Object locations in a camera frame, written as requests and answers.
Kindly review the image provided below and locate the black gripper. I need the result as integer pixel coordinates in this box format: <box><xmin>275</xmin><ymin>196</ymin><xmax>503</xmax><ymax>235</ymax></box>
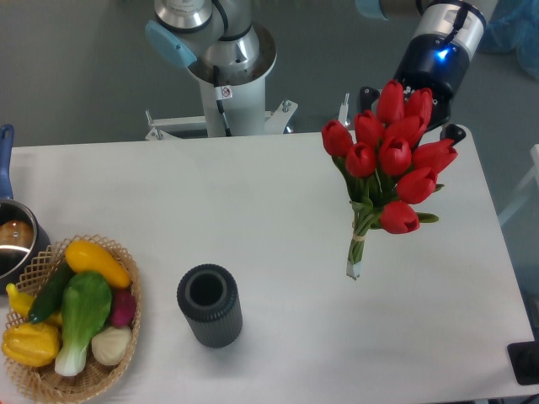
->
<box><xmin>358</xmin><ymin>34</ymin><xmax>469</xmax><ymax>146</ymax></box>

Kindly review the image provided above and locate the red tulip bouquet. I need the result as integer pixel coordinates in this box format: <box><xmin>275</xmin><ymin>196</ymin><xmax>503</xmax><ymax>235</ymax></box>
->
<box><xmin>321</xmin><ymin>80</ymin><xmax>458</xmax><ymax>279</ymax></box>

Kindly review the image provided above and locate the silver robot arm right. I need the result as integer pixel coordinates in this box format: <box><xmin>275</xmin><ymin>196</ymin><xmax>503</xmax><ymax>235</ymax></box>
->
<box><xmin>355</xmin><ymin>0</ymin><xmax>498</xmax><ymax>130</ymax></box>

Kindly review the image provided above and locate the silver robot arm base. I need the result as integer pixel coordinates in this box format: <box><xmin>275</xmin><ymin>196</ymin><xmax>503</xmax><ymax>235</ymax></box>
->
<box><xmin>145</xmin><ymin>1</ymin><xmax>276</xmax><ymax>137</ymax></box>

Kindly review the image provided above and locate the blue plastic cover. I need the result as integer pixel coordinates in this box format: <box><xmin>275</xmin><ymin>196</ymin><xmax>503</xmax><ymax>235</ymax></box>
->
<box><xmin>479</xmin><ymin>1</ymin><xmax>538</xmax><ymax>80</ymax></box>

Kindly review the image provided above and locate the black device at edge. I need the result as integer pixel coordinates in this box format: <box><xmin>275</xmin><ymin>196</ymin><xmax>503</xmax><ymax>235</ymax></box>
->
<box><xmin>507</xmin><ymin>341</ymin><xmax>539</xmax><ymax>385</ymax></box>

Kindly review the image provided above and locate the dark ribbed vase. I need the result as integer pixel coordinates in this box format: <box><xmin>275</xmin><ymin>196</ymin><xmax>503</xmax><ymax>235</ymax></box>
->
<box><xmin>176</xmin><ymin>263</ymin><xmax>243</xmax><ymax>348</ymax></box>

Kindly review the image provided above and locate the purple radish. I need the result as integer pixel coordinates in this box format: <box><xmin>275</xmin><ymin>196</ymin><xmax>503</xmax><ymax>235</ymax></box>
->
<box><xmin>109</xmin><ymin>290</ymin><xmax>136</xmax><ymax>327</ymax></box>

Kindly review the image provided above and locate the yellow squash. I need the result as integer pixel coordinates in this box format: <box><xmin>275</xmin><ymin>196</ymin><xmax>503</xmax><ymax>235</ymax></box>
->
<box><xmin>64</xmin><ymin>240</ymin><xmax>131</xmax><ymax>289</ymax></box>

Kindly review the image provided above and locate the green bok choy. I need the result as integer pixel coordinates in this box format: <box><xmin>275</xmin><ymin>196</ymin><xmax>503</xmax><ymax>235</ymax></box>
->
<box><xmin>55</xmin><ymin>271</ymin><xmax>112</xmax><ymax>377</ymax></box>

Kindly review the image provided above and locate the white garlic bulb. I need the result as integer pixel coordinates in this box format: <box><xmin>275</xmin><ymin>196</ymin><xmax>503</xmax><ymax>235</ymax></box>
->
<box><xmin>91</xmin><ymin>327</ymin><xmax>131</xmax><ymax>366</ymax></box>

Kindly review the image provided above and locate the green cucumber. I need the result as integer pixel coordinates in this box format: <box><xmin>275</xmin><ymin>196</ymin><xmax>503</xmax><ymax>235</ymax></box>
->
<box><xmin>28</xmin><ymin>261</ymin><xmax>75</xmax><ymax>324</ymax></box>

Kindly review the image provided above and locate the woven wicker basket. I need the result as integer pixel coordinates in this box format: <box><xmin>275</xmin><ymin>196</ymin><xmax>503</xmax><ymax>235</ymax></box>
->
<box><xmin>4</xmin><ymin>235</ymin><xmax>142</xmax><ymax>403</ymax></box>

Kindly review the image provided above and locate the yellow banana tip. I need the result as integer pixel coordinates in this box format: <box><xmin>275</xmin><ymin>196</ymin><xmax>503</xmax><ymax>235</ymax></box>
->
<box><xmin>5</xmin><ymin>283</ymin><xmax>63</xmax><ymax>327</ymax></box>

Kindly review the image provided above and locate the yellow bell pepper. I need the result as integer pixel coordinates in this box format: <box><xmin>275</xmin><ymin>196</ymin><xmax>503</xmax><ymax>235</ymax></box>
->
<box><xmin>1</xmin><ymin>323</ymin><xmax>60</xmax><ymax>368</ymax></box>

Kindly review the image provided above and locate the white metal mounting frame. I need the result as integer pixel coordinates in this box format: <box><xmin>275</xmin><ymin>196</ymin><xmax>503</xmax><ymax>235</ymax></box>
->
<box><xmin>144</xmin><ymin>93</ymin><xmax>351</xmax><ymax>141</ymax></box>

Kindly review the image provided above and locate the blue handled saucepan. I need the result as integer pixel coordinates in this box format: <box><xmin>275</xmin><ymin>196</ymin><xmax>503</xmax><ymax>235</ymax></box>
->
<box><xmin>1</xmin><ymin>124</ymin><xmax>51</xmax><ymax>295</ymax></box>

